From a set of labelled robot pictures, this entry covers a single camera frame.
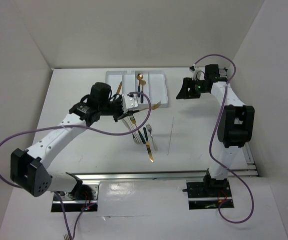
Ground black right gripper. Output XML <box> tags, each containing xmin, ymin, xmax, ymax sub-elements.
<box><xmin>176</xmin><ymin>77</ymin><xmax>208</xmax><ymax>99</ymax></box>

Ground gold fork green handle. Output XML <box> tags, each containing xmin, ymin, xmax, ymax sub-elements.
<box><xmin>139</xmin><ymin>101</ymin><xmax>161</xmax><ymax>111</ymax></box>
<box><xmin>128</xmin><ymin>114</ymin><xmax>146</xmax><ymax>144</ymax></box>

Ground silver fork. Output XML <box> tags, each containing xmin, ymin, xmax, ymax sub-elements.
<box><xmin>132</xmin><ymin>132</ymin><xmax>141</xmax><ymax>144</ymax></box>
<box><xmin>146</xmin><ymin>123</ymin><xmax>158</xmax><ymax>151</ymax></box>

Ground gold knife green handle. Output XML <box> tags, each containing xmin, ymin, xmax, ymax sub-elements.
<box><xmin>143</xmin><ymin>127</ymin><xmax>154</xmax><ymax>163</ymax></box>
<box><xmin>116</xmin><ymin>81</ymin><xmax>122</xmax><ymax>94</ymax></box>

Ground gold spoon green handle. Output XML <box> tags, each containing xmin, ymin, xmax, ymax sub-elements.
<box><xmin>139</xmin><ymin>80</ymin><xmax>146</xmax><ymax>103</ymax></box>
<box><xmin>136</xmin><ymin>73</ymin><xmax>143</xmax><ymax>92</ymax></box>

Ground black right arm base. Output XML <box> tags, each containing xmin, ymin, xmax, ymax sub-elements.
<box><xmin>182</xmin><ymin>176</ymin><xmax>232</xmax><ymax>198</ymax></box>

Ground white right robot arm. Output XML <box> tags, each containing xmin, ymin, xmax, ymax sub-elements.
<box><xmin>176</xmin><ymin>64</ymin><xmax>255</xmax><ymax>197</ymax></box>

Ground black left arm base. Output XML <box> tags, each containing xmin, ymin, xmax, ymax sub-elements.
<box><xmin>57</xmin><ymin>180</ymin><xmax>98</xmax><ymax>202</ymax></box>

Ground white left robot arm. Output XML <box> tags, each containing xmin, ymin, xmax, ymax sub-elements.
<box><xmin>11</xmin><ymin>82</ymin><xmax>138</xmax><ymax>200</ymax></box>

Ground white compartment cutlery tray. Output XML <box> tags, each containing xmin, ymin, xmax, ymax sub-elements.
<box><xmin>105</xmin><ymin>70</ymin><xmax>168</xmax><ymax>108</ymax></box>

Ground white chopstick right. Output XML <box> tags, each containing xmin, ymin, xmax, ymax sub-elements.
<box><xmin>167</xmin><ymin>116</ymin><xmax>175</xmax><ymax>156</ymax></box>

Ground gold fork bottom edge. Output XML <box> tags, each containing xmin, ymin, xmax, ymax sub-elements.
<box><xmin>64</xmin><ymin>234</ymin><xmax>72</xmax><ymax>240</ymax></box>

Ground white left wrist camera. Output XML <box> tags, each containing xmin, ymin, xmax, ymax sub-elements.
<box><xmin>122</xmin><ymin>94</ymin><xmax>138</xmax><ymax>113</ymax></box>

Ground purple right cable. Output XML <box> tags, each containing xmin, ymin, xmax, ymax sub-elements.
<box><xmin>195</xmin><ymin>53</ymin><xmax>256</xmax><ymax>223</ymax></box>

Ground purple cable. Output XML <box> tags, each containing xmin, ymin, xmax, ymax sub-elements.
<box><xmin>195</xmin><ymin>53</ymin><xmax>256</xmax><ymax>223</ymax></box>
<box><xmin>0</xmin><ymin>91</ymin><xmax>152</xmax><ymax>238</ymax></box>

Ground aluminium rail front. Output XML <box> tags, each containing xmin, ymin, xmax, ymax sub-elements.
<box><xmin>66</xmin><ymin>170</ymin><xmax>258</xmax><ymax>183</ymax></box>

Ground aluminium rail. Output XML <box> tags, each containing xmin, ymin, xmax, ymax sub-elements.
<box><xmin>66</xmin><ymin>170</ymin><xmax>258</xmax><ymax>183</ymax></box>
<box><xmin>211</xmin><ymin>68</ymin><xmax>255</xmax><ymax>180</ymax></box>

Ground aluminium rail right side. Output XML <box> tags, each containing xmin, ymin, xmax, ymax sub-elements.
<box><xmin>211</xmin><ymin>68</ymin><xmax>255</xmax><ymax>180</ymax></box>

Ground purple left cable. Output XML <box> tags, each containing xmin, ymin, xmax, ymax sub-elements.
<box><xmin>0</xmin><ymin>91</ymin><xmax>152</xmax><ymax>238</ymax></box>

